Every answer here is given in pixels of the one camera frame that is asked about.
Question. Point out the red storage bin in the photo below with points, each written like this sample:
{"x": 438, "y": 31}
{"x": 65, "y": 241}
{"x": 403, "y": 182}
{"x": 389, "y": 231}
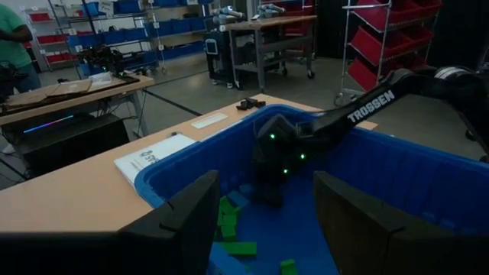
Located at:
{"x": 363, "y": 74}
{"x": 378, "y": 42}
{"x": 382, "y": 9}

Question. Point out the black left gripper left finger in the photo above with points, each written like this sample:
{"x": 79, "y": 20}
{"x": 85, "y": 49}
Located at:
{"x": 153, "y": 248}

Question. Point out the grey metal work table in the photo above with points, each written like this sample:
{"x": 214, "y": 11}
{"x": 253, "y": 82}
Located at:
{"x": 263, "y": 23}

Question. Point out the black plastic gripper part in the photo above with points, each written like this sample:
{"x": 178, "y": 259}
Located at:
{"x": 250, "y": 103}

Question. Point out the black computer case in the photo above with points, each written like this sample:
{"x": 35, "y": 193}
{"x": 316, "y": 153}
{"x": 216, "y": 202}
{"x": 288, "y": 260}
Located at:
{"x": 68, "y": 141}

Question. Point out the small grey robot arm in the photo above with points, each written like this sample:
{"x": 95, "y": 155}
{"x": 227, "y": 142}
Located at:
{"x": 271, "y": 8}
{"x": 229, "y": 12}

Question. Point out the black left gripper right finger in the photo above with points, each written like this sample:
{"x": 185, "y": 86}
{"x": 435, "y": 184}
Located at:
{"x": 382, "y": 248}

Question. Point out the white crumpled paper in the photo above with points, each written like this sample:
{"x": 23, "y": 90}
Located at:
{"x": 101, "y": 77}

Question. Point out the white rectangular pad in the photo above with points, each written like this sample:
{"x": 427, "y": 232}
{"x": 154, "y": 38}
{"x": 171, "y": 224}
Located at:
{"x": 209, "y": 120}

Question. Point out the blue block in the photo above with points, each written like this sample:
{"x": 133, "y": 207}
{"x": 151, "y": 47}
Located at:
{"x": 246, "y": 189}
{"x": 223, "y": 263}
{"x": 237, "y": 198}

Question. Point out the grey round desk grommet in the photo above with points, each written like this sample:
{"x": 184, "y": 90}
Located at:
{"x": 174, "y": 134}

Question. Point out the person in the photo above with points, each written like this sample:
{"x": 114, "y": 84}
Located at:
{"x": 11, "y": 46}

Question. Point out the large blue plastic bin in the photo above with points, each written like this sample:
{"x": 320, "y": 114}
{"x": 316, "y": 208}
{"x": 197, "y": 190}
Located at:
{"x": 382, "y": 172}

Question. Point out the white printed paper sheet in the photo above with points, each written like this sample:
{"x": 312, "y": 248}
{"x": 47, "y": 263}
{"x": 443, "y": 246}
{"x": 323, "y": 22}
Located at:
{"x": 153, "y": 156}

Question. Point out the black headset with green lights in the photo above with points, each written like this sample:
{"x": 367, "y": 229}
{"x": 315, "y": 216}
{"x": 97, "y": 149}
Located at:
{"x": 101, "y": 57}

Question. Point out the blue shelving unit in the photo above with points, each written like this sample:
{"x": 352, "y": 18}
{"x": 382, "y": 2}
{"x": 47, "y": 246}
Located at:
{"x": 126, "y": 34}

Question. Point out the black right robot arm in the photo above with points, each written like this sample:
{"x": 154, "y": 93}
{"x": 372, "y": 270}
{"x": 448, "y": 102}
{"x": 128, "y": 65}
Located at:
{"x": 370, "y": 107}

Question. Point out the background wooden desk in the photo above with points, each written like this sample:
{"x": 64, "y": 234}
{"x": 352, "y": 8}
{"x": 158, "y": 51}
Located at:
{"x": 114, "y": 89}

